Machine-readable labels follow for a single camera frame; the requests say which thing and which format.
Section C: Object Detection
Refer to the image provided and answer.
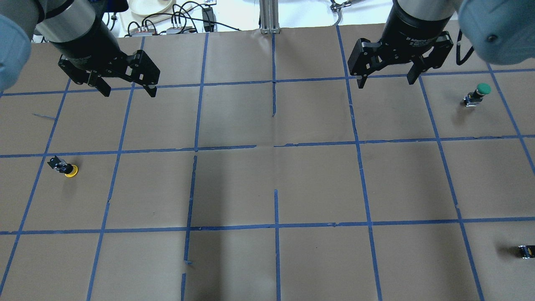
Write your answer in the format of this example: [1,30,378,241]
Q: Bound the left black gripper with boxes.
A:
[58,19,161,98]

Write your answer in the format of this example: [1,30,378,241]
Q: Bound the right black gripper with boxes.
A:
[347,8,453,89]

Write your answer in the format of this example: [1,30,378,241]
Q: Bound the yellow push button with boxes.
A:
[47,156,79,178]

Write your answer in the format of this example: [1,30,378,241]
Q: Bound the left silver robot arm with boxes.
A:
[0,0,161,97]

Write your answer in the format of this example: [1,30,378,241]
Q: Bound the green push button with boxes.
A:
[462,83,492,108]

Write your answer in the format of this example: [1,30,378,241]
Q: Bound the beige plate stack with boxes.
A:
[127,0,176,17]

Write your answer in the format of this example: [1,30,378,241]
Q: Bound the black power adapter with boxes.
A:
[202,5,216,32]

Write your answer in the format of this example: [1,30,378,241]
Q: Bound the brown paper table cover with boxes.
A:
[1,24,534,301]

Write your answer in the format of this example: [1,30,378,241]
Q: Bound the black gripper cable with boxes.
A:
[456,29,475,66]

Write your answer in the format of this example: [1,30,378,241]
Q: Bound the aluminium frame post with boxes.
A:
[259,0,280,34]

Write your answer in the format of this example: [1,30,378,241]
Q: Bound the black button switch block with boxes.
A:
[517,245,535,259]

